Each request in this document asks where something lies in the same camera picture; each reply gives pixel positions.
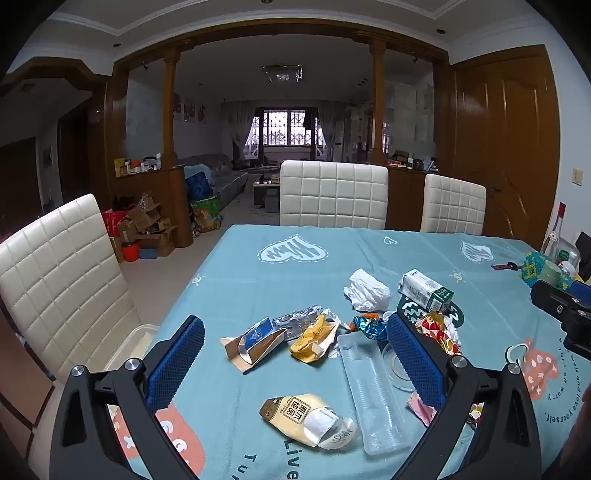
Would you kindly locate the grey sofa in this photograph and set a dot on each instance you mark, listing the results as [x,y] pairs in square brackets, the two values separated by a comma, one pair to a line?
[226,177]

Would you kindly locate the clear plastic jar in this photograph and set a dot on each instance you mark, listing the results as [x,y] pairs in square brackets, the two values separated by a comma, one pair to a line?
[568,263]

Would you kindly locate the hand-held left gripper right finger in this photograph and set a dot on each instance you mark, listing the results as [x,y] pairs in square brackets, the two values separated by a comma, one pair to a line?
[415,360]

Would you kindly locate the torn blue white carton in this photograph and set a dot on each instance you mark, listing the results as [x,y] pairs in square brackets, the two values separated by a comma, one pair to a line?
[258,337]

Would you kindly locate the pink wrapper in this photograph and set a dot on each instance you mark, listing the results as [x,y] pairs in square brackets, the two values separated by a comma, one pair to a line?
[422,410]

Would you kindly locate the glass bottle red label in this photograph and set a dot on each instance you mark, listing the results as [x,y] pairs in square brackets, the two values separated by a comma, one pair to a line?
[556,230]

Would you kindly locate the barred window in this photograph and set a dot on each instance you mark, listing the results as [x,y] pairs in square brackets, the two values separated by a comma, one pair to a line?
[288,129]

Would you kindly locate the white green milk carton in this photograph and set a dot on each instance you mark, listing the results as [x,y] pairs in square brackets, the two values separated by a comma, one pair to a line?
[422,288]

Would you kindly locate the wooden column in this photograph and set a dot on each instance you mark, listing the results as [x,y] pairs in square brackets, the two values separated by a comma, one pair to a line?
[171,110]
[377,101]

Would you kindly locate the clear plastic storage bin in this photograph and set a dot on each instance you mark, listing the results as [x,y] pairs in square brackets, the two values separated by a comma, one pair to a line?
[134,337]

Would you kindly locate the red patterned wrapper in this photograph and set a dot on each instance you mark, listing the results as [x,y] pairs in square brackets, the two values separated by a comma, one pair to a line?
[434,327]

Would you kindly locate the wooden half wall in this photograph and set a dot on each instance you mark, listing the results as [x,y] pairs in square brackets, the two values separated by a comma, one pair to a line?
[171,194]

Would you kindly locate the row of small boxes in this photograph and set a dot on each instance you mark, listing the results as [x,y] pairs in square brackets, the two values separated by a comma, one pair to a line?
[134,166]

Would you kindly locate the wooden counter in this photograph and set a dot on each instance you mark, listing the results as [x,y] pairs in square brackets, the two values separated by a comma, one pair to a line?
[406,198]

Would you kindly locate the light blue printed tablecloth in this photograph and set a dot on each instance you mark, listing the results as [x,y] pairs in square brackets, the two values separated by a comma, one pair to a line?
[277,286]

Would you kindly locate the wall light switch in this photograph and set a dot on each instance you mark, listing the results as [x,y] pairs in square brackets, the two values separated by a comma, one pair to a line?
[577,177]

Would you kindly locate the orange peel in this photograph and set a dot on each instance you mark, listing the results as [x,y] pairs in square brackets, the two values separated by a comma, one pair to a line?
[351,326]

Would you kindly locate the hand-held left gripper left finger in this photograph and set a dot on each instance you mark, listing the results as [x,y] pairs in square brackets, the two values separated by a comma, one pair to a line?
[178,360]

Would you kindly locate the blue bag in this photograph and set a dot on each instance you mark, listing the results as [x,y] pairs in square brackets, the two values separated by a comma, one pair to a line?
[198,187]

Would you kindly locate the green cup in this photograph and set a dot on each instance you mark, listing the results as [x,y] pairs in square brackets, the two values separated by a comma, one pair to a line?
[549,273]

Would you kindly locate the cream quilted leather chair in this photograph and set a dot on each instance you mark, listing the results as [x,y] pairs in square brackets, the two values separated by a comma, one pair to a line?
[452,205]
[333,194]
[55,277]

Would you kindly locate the pile of cardboard boxes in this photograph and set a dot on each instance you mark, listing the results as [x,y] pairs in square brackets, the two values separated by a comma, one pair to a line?
[147,226]

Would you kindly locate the red box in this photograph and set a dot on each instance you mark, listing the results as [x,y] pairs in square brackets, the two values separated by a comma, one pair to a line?
[113,221]

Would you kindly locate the clear plastic tray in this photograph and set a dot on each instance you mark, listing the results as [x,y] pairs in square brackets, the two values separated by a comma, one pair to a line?
[374,401]

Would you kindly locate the wooden door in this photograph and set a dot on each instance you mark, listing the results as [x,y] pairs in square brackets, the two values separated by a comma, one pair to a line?
[508,138]

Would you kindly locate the crushed beige drink carton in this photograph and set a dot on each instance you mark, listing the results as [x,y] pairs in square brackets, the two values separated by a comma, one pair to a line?
[300,417]

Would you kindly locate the colourful shopping bag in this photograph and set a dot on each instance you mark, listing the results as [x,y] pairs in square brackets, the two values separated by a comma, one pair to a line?
[207,214]

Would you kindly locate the grey stool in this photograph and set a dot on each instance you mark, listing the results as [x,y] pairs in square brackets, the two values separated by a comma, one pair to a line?
[272,203]

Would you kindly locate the dark red hair clip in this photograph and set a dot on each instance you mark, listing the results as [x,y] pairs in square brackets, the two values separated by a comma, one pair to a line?
[505,266]

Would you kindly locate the crumpled white tissue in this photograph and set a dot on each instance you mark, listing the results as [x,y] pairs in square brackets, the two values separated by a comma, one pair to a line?
[367,290]

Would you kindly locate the glass coffee table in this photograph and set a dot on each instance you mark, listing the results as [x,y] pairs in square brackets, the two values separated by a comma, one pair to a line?
[265,184]

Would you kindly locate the white plastic lid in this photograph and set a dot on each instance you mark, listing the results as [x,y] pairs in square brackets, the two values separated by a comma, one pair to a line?
[392,369]

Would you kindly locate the silver pill blister pack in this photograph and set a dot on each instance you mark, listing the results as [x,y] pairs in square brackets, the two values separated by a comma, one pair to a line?
[295,321]

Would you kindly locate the red bucket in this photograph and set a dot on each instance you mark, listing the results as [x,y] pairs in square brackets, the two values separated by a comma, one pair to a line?
[131,252]

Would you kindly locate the ceiling light fixture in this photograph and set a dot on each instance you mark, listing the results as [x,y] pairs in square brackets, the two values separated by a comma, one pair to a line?
[281,74]

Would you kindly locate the wall pictures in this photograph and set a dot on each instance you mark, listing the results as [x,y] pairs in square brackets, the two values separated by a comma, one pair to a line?
[189,108]

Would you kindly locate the blue foil wrapper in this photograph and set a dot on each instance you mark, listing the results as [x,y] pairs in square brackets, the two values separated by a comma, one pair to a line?
[369,327]

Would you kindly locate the crumpled yellow wrapper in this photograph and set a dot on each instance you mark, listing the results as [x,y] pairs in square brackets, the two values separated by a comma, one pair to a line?
[309,344]

